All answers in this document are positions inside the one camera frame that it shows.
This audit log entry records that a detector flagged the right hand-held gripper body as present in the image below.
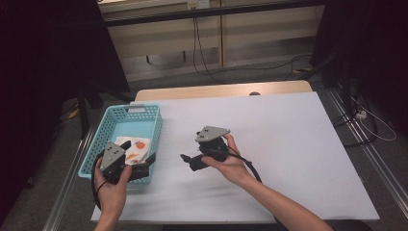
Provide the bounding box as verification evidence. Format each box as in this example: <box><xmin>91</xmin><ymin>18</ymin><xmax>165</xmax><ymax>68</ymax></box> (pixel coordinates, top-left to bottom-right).
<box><xmin>188</xmin><ymin>125</ymin><xmax>232</xmax><ymax>172</ymax></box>

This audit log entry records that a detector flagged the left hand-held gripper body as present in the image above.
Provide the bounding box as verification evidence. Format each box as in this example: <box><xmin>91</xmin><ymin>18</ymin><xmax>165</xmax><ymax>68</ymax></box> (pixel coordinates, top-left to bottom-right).
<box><xmin>99</xmin><ymin>141</ymin><xmax>152</xmax><ymax>186</ymax></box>

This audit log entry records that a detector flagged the white cloth with orange print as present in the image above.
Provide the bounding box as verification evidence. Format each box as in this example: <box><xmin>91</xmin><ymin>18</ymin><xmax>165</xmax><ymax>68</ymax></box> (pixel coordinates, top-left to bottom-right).
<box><xmin>113</xmin><ymin>136</ymin><xmax>152</xmax><ymax>167</ymax></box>

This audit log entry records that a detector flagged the light blue plastic basket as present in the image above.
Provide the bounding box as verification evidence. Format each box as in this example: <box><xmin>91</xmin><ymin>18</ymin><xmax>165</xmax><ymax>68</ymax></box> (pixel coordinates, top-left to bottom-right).
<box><xmin>77</xmin><ymin>103</ymin><xmax>164</xmax><ymax>186</ymax></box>

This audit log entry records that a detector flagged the person's right hand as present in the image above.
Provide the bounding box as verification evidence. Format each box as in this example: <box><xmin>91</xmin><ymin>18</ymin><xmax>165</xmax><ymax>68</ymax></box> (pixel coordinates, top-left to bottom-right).
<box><xmin>200</xmin><ymin>133</ymin><xmax>255</xmax><ymax>190</ymax></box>

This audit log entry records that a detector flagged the person's left hand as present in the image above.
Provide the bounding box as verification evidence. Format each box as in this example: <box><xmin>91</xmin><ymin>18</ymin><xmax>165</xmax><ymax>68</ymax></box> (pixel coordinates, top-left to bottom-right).
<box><xmin>93</xmin><ymin>156</ymin><xmax>134</xmax><ymax>219</ymax></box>

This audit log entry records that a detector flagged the black metal stand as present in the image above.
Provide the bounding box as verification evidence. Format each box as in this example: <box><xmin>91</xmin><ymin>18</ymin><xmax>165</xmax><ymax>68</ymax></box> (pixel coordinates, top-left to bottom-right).
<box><xmin>75</xmin><ymin>80</ymin><xmax>136</xmax><ymax>140</ymax></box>
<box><xmin>299</xmin><ymin>49</ymin><xmax>354</xmax><ymax>114</ymax></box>

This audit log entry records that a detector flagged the wooden table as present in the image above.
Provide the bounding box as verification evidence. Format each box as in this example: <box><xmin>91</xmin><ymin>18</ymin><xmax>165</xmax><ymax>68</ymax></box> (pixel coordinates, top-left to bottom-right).
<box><xmin>134</xmin><ymin>80</ymin><xmax>314</xmax><ymax>102</ymax></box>

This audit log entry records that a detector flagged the yellow floor tape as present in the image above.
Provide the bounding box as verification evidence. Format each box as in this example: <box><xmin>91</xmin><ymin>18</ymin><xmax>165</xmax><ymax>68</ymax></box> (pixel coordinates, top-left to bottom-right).
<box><xmin>61</xmin><ymin>106</ymin><xmax>80</xmax><ymax>122</ymax></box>
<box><xmin>292</xmin><ymin>64</ymin><xmax>314</xmax><ymax>74</ymax></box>

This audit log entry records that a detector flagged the black curtain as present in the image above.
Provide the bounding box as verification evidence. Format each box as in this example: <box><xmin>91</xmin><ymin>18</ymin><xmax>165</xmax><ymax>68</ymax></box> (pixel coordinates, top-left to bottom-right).
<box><xmin>308</xmin><ymin>0</ymin><xmax>408</xmax><ymax>138</ymax></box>
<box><xmin>0</xmin><ymin>0</ymin><xmax>131</xmax><ymax>222</ymax></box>

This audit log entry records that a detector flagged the beige cabinet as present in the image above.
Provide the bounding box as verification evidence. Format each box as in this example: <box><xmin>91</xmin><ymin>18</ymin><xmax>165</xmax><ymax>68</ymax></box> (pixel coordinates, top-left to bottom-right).
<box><xmin>97</xmin><ymin>0</ymin><xmax>325</xmax><ymax>83</ymax></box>

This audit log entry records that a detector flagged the black metal bar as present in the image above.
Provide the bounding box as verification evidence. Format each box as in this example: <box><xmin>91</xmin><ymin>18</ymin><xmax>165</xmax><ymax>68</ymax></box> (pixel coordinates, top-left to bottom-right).
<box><xmin>103</xmin><ymin>0</ymin><xmax>325</xmax><ymax>28</ymax></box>

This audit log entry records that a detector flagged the white power strip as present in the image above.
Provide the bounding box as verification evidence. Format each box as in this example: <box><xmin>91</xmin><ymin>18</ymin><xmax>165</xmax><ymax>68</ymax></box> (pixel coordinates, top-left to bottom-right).
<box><xmin>186</xmin><ymin>0</ymin><xmax>212</xmax><ymax>11</ymax></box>

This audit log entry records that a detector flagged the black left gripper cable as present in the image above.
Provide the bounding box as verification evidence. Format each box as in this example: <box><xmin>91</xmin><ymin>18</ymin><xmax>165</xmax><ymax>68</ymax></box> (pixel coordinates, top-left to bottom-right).
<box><xmin>89</xmin><ymin>155</ymin><xmax>110</xmax><ymax>212</ymax></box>

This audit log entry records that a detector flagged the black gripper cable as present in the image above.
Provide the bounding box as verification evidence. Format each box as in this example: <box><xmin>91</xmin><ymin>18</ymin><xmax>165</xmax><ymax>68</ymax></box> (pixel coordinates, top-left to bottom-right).
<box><xmin>89</xmin><ymin>155</ymin><xmax>110</xmax><ymax>212</ymax></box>
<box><xmin>224</xmin><ymin>149</ymin><xmax>264</xmax><ymax>185</ymax></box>

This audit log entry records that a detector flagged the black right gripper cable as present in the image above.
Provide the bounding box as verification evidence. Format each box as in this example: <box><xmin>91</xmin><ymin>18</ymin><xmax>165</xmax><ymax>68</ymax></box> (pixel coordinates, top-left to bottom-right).
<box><xmin>224</xmin><ymin>149</ymin><xmax>264</xmax><ymax>185</ymax></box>

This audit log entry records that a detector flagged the aluminium floor rail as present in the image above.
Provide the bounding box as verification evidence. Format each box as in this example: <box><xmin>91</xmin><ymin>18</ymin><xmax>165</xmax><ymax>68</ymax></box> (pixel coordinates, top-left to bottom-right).
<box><xmin>326</xmin><ymin>86</ymin><xmax>408</xmax><ymax>210</ymax></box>
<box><xmin>41</xmin><ymin>127</ymin><xmax>98</xmax><ymax>231</ymax></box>

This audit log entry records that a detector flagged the black hanging cable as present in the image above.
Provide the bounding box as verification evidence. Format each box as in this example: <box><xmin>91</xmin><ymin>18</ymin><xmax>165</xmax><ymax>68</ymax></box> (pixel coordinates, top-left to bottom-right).
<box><xmin>191</xmin><ymin>16</ymin><xmax>225</xmax><ymax>85</ymax></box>

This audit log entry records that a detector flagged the black floor cable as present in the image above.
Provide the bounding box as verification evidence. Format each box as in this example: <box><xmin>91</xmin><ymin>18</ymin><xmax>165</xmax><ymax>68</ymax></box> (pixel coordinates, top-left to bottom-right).
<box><xmin>205</xmin><ymin>53</ymin><xmax>315</xmax><ymax>82</ymax></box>

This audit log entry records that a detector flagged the black cable bundle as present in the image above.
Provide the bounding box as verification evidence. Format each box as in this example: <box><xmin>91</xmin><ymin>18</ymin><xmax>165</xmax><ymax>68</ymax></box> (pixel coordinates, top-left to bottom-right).
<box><xmin>331</xmin><ymin>91</ymin><xmax>380</xmax><ymax>148</ymax></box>

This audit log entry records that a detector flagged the white cable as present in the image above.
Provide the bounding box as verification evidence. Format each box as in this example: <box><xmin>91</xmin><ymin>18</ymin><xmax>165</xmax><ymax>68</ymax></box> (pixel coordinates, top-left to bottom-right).
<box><xmin>349</xmin><ymin>95</ymin><xmax>398</xmax><ymax>142</ymax></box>

